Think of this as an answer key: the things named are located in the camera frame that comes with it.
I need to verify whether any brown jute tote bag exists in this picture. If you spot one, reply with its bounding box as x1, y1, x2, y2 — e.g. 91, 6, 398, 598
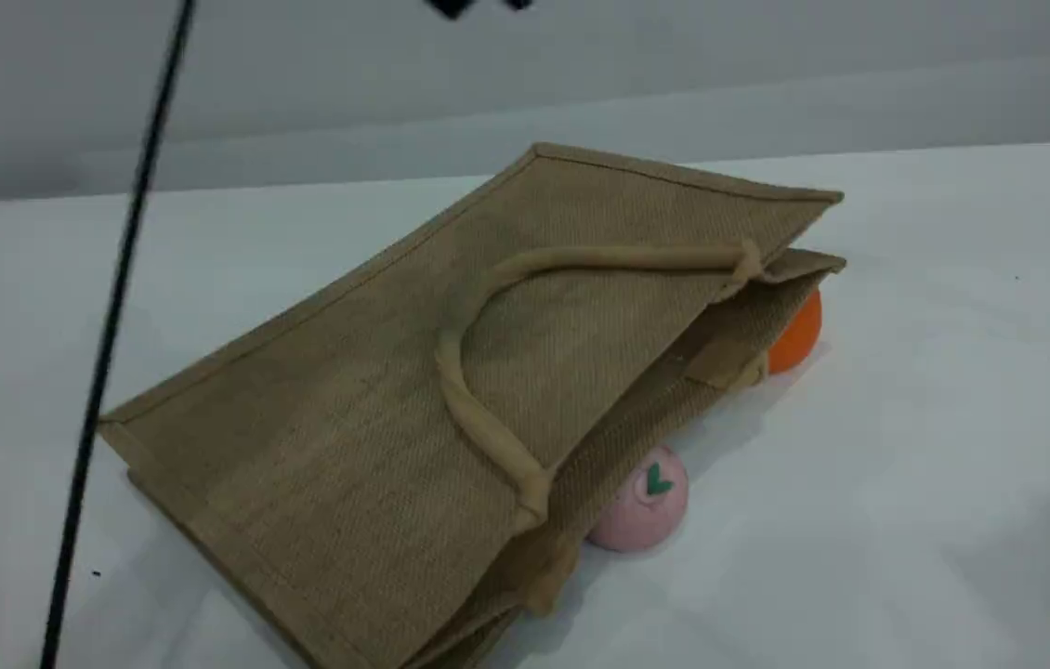
98, 141, 847, 669

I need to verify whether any orange pear-shaped toy fruit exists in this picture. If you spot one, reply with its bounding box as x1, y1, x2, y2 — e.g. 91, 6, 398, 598
767, 290, 823, 375

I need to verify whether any pink peach bun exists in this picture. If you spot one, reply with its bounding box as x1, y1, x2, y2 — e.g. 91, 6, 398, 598
588, 444, 689, 554

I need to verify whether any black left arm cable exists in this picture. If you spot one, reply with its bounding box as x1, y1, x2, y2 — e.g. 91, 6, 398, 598
40, 0, 199, 669

